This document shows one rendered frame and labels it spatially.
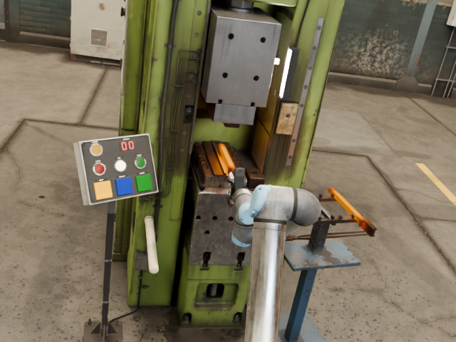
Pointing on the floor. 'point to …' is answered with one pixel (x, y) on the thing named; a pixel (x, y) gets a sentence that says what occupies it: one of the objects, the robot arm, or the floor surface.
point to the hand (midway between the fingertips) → (233, 172)
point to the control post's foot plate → (93, 333)
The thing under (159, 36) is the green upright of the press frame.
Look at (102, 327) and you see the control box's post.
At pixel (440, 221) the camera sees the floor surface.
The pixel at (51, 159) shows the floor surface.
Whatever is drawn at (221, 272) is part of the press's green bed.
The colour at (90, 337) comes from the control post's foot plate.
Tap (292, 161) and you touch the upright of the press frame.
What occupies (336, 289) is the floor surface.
